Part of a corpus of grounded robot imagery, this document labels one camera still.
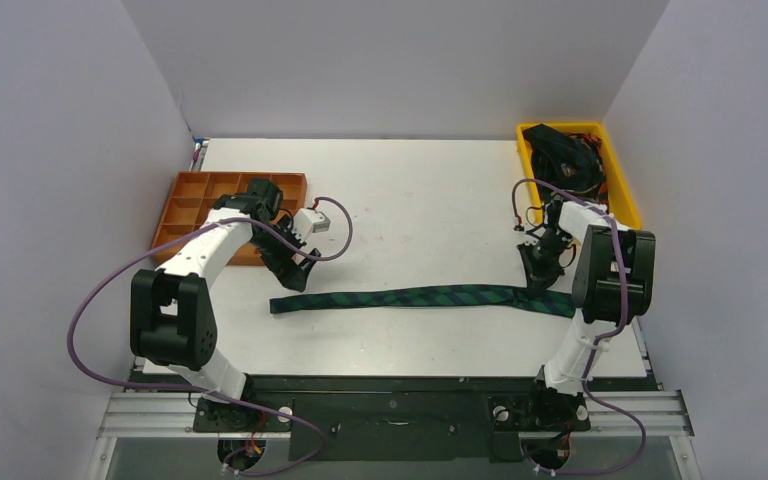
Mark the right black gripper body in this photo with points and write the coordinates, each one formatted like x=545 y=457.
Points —
x=544 y=252

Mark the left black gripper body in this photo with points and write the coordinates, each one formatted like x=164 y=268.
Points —
x=276 y=255

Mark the green navy striped tie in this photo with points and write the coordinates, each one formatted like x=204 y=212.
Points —
x=438 y=296

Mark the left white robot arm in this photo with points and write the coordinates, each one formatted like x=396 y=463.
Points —
x=172 y=320

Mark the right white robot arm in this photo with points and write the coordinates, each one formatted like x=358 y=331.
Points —
x=613 y=283

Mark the pile of dark ties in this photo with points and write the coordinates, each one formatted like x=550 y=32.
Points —
x=568 y=161

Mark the yellow plastic bin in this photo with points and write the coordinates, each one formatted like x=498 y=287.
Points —
x=619 y=195

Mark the orange compartment tray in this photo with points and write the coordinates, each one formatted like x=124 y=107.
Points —
x=193 y=194

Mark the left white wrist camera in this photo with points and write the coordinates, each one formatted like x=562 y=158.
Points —
x=308 y=221

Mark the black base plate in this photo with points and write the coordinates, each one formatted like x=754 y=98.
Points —
x=344 y=418

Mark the aluminium rail frame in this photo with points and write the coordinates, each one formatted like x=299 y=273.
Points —
x=173 y=415

